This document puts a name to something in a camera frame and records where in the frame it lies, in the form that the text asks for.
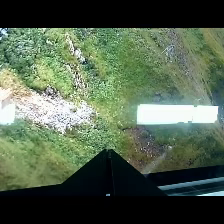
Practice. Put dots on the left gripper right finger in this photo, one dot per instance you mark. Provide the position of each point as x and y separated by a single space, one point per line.
130 180

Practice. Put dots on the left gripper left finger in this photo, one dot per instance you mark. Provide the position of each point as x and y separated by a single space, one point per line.
95 178

